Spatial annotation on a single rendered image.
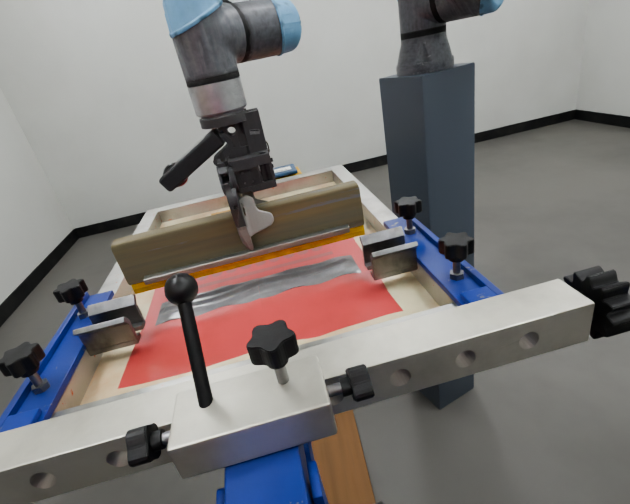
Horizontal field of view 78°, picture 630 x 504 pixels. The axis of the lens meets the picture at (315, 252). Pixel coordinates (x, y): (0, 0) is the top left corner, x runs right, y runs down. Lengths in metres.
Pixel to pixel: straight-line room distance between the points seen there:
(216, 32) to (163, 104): 3.71
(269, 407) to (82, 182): 4.38
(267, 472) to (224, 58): 0.48
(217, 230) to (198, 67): 0.24
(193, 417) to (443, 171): 0.98
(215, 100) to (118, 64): 3.77
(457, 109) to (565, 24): 4.35
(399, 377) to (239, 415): 0.17
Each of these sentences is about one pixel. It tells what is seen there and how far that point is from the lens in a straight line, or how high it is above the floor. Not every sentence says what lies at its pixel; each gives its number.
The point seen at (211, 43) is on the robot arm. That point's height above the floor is 1.34.
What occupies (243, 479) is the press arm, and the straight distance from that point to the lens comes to 0.34.
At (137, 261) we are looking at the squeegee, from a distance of 0.69.
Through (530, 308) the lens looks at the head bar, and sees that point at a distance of 0.45.
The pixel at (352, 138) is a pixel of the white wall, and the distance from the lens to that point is 4.44.
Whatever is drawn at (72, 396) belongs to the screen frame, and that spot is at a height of 0.97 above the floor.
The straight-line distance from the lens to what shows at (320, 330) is 0.57.
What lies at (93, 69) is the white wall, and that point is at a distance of 4.39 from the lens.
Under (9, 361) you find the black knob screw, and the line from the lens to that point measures 0.59.
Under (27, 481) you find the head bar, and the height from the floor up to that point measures 1.02.
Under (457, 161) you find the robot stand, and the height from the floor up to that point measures 0.95.
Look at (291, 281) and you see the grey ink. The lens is 0.69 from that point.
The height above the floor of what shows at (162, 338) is 0.95.
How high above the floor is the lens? 1.31
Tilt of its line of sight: 27 degrees down
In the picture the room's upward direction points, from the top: 12 degrees counter-clockwise
